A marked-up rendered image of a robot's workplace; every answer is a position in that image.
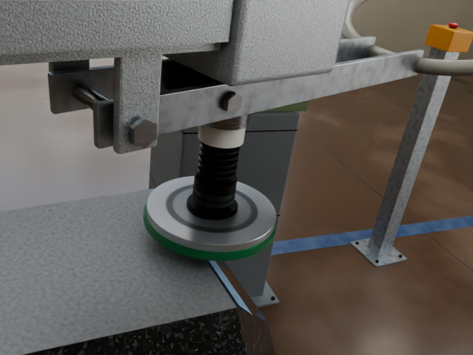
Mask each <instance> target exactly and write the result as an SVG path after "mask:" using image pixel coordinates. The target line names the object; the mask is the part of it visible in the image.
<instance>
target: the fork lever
mask: <svg viewBox="0 0 473 355"><path fill-rule="evenodd" d="M375 39H376V37H373V36H369V37H357V38H350V39H341V41H340V44H339V50H338V53H337V56H336V62H335V66H334V68H333V70H332V71H331V72H330V73H324V74H319V75H309V76H303V77H294V78H289V79H283V80H273V81H268V82H259V83H253V84H247V85H238V86H232V87H230V86H229V85H226V84H224V83H222V82H214V83H210V84H204V85H196V86H192V87H184V88H179V89H171V90H169V83H170V69H171V68H179V67H186V66H184V65H182V64H181V63H178V62H176V61H174V60H171V59H169V58H168V59H162V66H161V79H160V102H159V114H158V135H163V134H166V133H170V132H175V131H179V130H184V129H188V128H191V127H196V126H200V125H205V124H209V123H214V122H218V121H221V120H227V119H230V118H236V117H239V116H244V115H248V114H252V113H257V112H261V111H266V110H270V109H273V108H279V107H282V106H288V105H291V104H297V103H300V102H303V101H309V100H312V99H318V98H321V97H324V96H330V95H333V94H339V93H342V92H348V91H351V90H355V89H360V88H363V87H369V86H372V85H378V84H381V83H385V82H390V81H394V80H399V79H403V78H407V77H412V76H416V75H417V73H416V72H415V67H416V65H417V62H418V61H419V60H420V59H421V58H422V56H423V53H424V51H423V50H421V49H418V50H413V51H404V52H400V53H395V54H387V55H383V56H374V57H369V58H368V57H367V52H368V50H369V48H370V47H371V46H372V45H373V44H374V43H375ZM48 81H49V98H50V107H51V112H52V113H53V114H58V113H66V112H71V111H78V110H82V109H87V108H90V109H91V110H92V111H93V121H94V146H96V147H97V148H98V149H102V148H106V147H111V146H113V98H114V65H110V66H98V67H91V68H80V69H73V70H61V71H54V72H48ZM156 139H157V123H155V122H153V121H152V120H149V119H147V118H144V117H141V118H139V119H138V120H137V121H136V122H134V123H133V124H132V125H130V142H131V143H132V144H134V145H137V146H138V147H142V148H146V147H147V146H148V145H149V144H151V143H152V142H153V141H154V140H156Z"/></svg>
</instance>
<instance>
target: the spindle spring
mask: <svg viewBox="0 0 473 355"><path fill-rule="evenodd" d="M200 143H201V145H200V146H199V148H200V151H199V153H198V154H199V158H198V169H197V174H198V176H199V177H200V178H202V179H204V180H207V181H210V182H226V181H228V180H231V179H233V178H234V177H235V175H236V173H237V163H238V157H239V150H240V147H236V148H230V149H223V148H217V147H212V146H209V145H207V144H204V143H203V142H201V141H200ZM208 149H210V150H213V151H210V150H208ZM216 151H227V152H216ZM210 156H212V157H216V158H212V157H210ZM228 157H229V158H228ZM207 162H209V163H207ZM211 163H215V164H211ZM226 163H228V164H226ZM216 164H224V165H216ZM207 168H209V169H212V170H209V169H207ZM216 170H221V171H216ZM206 174H207V175H206ZM209 175H212V176H209ZM213 176H224V177H213Z"/></svg>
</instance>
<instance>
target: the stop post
mask: <svg viewBox="0 0 473 355"><path fill-rule="evenodd" d="M472 38H473V32H472V31H469V30H464V29H462V28H458V27H451V26H448V25H430V27H429V31H428V34H427V38H426V41H425V43H424V44H426V45H427V46H430V47H431V48H430V51H429V55H428V58H430V59H440V60H457V59H458V56H459V53H460V52H465V53H466V52H468V50H469V46H470V44H471V42H472ZM450 79H451V76H444V75H426V74H422V77H421V80H420V83H419V87H418V89H417V93H416V95H415V99H414V101H413V105H412V108H411V111H410V115H409V117H408V121H407V124H406V126H405V130H404V133H403V137H402V140H401V143H400V146H399V148H398V153H397V155H396V159H395V161H394V164H393V168H392V171H391V174H390V177H389V181H388V183H387V186H386V190H385V193H384V196H383V199H382V201H381V206H380V208H379V212H378V214H377V219H376V221H375V224H374V227H373V230H372V234H371V237H370V238H367V239H361V240H357V241H353V242H350V244H351V245H352V246H353V247H354V248H355V249H357V250H358V251H359V252H360V253H361V254H362V255H363V256H364V257H365V258H366V259H367V260H368V261H369V262H370V263H371V264H372V265H373V266H374V267H375V268H377V267H380V266H386V265H389V264H392V263H398V262H401V261H407V258H406V257H404V255H402V254H401V253H400V252H399V251H398V250H396V249H395V248H394V247H393V242H394V240H395V237H396V233H397V232H398V228H399V225H400V223H401V219H402V217H403V214H404V211H405V207H406V205H407V202H408V199H409V197H410V193H411V191H412V187H413V185H414V183H415V179H416V177H417V173H418V171H419V169H420V165H421V162H422V159H423V157H424V153H425V151H426V148H427V145H428V142H429V139H430V137H431V133H432V130H433V128H434V125H435V122H436V119H437V116H438V114H439V111H440V108H441V104H442V102H443V98H444V96H445V94H446V90H447V88H448V84H449V82H450Z"/></svg>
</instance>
